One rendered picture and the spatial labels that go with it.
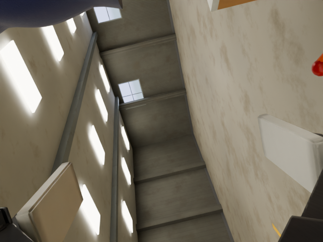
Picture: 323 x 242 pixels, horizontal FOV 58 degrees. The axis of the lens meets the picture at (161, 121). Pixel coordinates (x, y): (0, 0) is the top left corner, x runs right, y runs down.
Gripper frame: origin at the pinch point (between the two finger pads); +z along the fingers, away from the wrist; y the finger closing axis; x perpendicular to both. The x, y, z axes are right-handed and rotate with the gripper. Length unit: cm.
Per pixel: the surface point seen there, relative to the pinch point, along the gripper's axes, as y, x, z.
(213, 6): 58, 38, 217
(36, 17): -11.7, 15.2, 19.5
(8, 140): -238, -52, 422
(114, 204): -228, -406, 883
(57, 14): -9.4, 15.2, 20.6
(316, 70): 22.2, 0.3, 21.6
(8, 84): -238, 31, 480
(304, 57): 158, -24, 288
